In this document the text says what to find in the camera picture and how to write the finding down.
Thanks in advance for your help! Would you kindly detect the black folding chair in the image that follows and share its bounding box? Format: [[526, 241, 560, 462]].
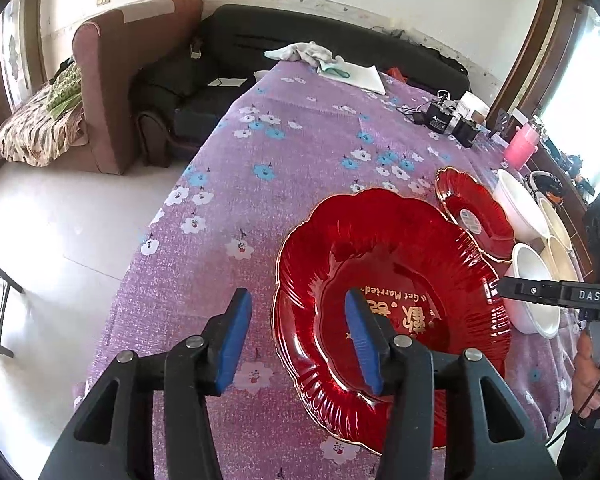
[[0, 245, 26, 358]]

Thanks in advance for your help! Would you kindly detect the white cloth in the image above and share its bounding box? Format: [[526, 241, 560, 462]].
[[264, 42, 348, 68]]

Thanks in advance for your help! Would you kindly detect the white plastic jar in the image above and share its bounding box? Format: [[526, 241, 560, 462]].
[[460, 91, 491, 121]]

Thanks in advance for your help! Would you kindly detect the white plastic bowl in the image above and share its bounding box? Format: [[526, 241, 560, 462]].
[[492, 168, 551, 241], [510, 242, 563, 338]]

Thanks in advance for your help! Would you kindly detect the black glass jar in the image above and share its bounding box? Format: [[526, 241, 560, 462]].
[[426, 102, 463, 136]]

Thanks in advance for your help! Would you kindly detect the pile of dark tools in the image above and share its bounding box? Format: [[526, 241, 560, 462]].
[[555, 147, 598, 196]]

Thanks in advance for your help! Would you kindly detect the large red scalloped plate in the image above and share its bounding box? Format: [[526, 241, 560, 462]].
[[272, 187, 513, 456]]

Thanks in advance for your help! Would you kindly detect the white paper sheet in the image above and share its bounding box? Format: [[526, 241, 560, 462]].
[[317, 62, 386, 96]]

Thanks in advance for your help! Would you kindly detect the cream plastic bowl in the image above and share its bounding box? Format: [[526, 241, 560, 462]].
[[536, 196, 573, 251], [545, 235, 583, 283]]

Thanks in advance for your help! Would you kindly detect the black and orange cap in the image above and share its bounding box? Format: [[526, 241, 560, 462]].
[[527, 170, 566, 206]]

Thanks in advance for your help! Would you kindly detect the black cable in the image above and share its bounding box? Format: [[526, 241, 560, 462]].
[[395, 91, 451, 123]]

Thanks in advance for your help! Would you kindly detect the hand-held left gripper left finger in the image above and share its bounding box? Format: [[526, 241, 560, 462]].
[[39, 287, 253, 480]]

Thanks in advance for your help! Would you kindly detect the floral bed blanket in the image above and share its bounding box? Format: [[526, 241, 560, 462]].
[[0, 82, 86, 168]]

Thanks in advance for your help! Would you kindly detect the pink bottle with knitted sleeve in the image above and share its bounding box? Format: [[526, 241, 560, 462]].
[[502, 115, 546, 171]]

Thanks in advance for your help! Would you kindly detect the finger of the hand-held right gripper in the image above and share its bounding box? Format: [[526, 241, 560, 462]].
[[497, 276, 563, 307]]

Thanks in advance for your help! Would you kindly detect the small red scalloped plate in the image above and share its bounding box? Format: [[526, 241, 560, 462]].
[[434, 166, 517, 263]]

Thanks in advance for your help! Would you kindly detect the black phone stand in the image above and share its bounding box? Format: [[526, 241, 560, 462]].
[[490, 109, 512, 136]]

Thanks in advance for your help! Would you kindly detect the green patterned cloth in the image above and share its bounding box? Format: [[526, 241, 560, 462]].
[[45, 62, 83, 116]]

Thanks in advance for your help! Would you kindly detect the purple floral tablecloth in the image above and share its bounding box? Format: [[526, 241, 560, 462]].
[[75, 57, 581, 480]]

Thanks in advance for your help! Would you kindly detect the black sofa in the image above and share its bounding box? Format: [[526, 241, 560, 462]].
[[132, 4, 471, 168]]

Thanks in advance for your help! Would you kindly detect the person's right forearm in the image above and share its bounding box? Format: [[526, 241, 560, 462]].
[[557, 410, 600, 480]]

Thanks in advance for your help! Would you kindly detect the wooden window frame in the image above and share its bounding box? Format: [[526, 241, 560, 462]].
[[487, 0, 596, 126]]

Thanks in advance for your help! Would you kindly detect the person's right hand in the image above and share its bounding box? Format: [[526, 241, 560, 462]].
[[571, 332, 600, 417]]

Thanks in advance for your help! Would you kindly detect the brown armchair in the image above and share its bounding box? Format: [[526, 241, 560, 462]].
[[72, 0, 204, 176]]

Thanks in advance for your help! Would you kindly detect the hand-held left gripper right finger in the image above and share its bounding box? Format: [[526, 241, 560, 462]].
[[344, 287, 563, 480]]

